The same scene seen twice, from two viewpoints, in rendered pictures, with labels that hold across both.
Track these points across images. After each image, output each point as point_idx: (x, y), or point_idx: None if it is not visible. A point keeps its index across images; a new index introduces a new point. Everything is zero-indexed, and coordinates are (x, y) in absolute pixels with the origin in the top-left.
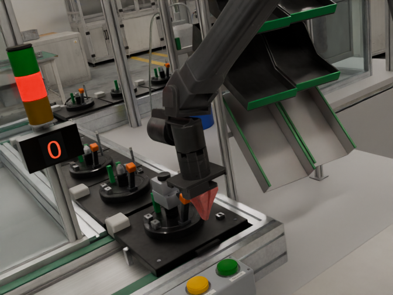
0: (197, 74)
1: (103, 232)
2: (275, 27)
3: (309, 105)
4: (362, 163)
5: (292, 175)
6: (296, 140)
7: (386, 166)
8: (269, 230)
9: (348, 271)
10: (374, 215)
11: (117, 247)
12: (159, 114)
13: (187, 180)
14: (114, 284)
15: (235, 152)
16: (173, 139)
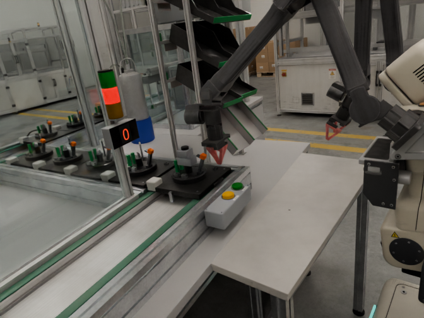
0: (224, 80)
1: (145, 190)
2: None
3: (238, 110)
4: (260, 144)
5: (242, 145)
6: (241, 126)
7: (273, 144)
8: (245, 170)
9: (283, 185)
10: (281, 163)
11: (154, 198)
12: (192, 107)
13: (214, 141)
14: (170, 212)
15: None
16: (206, 118)
